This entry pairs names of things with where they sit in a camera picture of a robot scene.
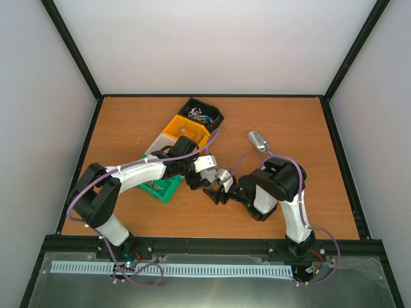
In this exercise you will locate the yellow plastic bin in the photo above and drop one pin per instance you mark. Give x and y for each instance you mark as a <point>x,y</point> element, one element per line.
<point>181,126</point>

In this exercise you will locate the green plastic bin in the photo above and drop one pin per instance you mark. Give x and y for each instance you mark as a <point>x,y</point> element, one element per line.
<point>162,190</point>

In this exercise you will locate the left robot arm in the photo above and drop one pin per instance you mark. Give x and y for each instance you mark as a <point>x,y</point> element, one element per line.
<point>94,197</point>

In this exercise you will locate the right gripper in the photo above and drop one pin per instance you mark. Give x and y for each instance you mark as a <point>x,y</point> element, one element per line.
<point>218,196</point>

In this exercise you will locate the white translucent plastic bin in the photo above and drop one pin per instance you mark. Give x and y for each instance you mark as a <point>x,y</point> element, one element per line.
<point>161,141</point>

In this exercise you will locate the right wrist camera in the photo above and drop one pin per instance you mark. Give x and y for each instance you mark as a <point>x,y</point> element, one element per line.
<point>225,180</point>

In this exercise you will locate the light blue cable duct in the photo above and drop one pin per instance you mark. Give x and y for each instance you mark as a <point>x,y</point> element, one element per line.
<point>177,270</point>

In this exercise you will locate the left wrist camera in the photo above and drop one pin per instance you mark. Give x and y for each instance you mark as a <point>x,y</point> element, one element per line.
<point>205,163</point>

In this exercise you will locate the white round lid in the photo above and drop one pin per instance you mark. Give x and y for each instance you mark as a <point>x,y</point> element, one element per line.
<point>208,177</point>

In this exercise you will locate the black plastic bin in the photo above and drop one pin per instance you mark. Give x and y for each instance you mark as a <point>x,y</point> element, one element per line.
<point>202,113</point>

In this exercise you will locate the silver metal scoop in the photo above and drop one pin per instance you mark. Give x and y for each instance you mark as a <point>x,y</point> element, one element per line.
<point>259,142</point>

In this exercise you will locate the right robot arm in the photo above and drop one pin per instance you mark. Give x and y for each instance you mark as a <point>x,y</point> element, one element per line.
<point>276,182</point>

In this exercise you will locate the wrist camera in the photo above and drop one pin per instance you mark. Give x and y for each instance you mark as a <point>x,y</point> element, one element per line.
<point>225,180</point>
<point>205,163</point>

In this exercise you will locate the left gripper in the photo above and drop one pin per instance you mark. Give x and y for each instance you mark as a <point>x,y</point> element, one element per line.
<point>191,182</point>

